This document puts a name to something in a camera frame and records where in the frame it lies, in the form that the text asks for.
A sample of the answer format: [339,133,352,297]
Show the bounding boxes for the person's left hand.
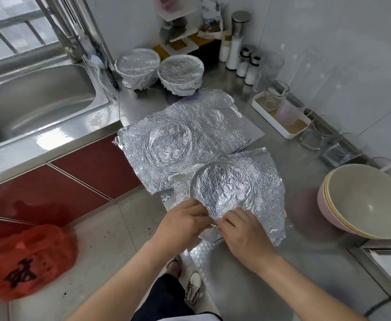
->
[149,198,215,261]

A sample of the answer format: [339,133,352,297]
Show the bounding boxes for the person's right hand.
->
[214,208,277,275]

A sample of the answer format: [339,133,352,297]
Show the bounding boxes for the foil-wrapped bowl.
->
[159,147,287,247]

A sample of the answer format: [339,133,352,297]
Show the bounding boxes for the stack of aluminium foil sheets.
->
[114,88,266,194]

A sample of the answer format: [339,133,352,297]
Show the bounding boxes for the foil-covered bowl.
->
[114,48,162,91]
[157,54,205,98]

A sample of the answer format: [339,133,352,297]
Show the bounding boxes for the person's right forearm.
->
[252,254,370,321]

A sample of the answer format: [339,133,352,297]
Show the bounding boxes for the person's left forearm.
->
[67,240,179,321]

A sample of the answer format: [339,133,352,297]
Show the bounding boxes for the person's left white shoe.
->
[165,256,183,278]

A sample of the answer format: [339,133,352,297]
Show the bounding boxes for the person's white shoe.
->
[185,271,204,306]
[165,256,183,278]

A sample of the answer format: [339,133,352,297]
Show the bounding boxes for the person's right white shoe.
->
[185,271,204,306]

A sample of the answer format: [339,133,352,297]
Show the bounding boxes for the person's dark trousers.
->
[130,274,223,321]

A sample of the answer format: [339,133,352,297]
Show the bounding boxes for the red kitchen cabinet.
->
[0,133,143,248]

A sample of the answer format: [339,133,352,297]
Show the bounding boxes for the white rectangular tray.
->
[252,90,313,140]

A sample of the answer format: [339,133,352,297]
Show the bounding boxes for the pink translucent cup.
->
[276,98,303,126]

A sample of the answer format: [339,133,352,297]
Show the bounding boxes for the red plastic bag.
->
[0,224,78,302]

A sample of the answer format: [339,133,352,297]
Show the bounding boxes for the white shaker with black lid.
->
[244,53,262,86]
[236,46,252,78]

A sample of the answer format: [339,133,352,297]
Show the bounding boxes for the small white tan-capped bottle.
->
[219,31,233,63]

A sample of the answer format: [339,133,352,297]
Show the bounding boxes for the white dish brush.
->
[89,53,110,70]

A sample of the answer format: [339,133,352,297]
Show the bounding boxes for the tall white steel-capped bottle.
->
[225,10,251,71]

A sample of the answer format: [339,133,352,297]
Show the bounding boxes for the stainless steel sink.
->
[0,57,121,191]

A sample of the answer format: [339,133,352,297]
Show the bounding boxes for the white corner shelf rack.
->
[157,0,224,54]

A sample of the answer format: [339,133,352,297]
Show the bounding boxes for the colourful snack packet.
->
[201,0,223,34]

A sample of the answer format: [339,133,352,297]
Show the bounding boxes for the steel faucet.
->
[32,0,86,64]

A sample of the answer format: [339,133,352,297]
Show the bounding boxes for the metal window railing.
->
[0,6,63,64]

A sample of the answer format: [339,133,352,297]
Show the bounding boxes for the black cable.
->
[362,287,391,318]

